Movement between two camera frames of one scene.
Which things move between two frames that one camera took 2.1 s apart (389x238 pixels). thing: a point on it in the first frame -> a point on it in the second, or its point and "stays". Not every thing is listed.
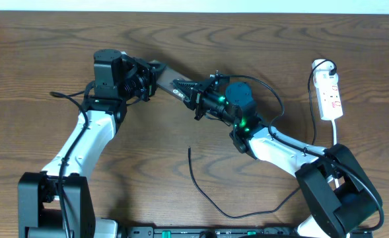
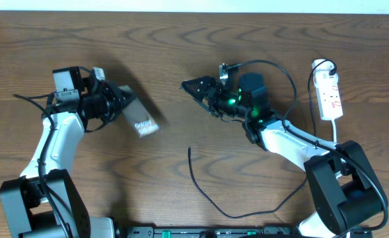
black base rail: x=211 y=231 stays
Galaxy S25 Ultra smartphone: x=164 y=81 -> x=139 y=116
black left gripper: x=150 y=73 -> x=118 y=100
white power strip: x=327 y=92 stays
